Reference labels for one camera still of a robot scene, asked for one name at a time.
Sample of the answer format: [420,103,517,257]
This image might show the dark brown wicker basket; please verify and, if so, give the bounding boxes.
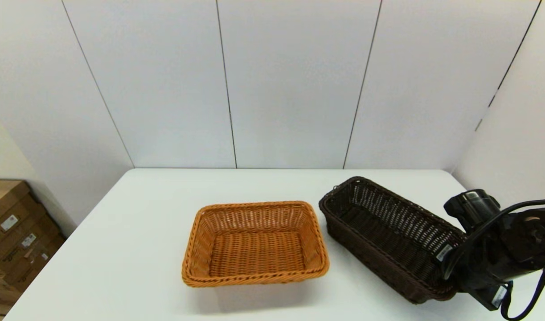
[318,176,469,305]

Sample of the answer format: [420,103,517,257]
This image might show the orange wicker basket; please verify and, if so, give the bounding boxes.
[181,201,330,288]

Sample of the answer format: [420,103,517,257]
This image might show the brown cardboard box white label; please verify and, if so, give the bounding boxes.
[0,180,46,233]
[5,234,68,293]
[0,214,61,264]

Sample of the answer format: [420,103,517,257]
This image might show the pale cardboard box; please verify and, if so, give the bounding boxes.
[0,263,23,315]

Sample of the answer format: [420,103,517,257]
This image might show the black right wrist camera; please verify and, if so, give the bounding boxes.
[443,189,501,232]

